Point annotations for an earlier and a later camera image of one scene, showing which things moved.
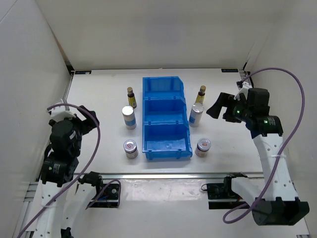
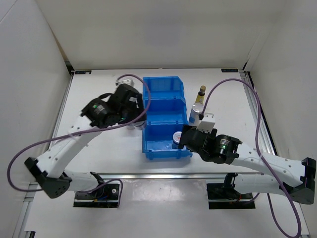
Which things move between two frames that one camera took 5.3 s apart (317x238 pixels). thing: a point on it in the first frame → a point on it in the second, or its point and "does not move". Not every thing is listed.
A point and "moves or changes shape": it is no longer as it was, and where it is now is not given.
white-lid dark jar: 203,146 moves or changes shape
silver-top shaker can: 196,114 does not move
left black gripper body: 82,127 → 129,114
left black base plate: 109,198 does not move
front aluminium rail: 163,175 does not move
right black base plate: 223,191 does not move
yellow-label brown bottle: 201,94 does not move
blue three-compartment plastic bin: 166,134 does not move
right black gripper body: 237,112 → 212,135
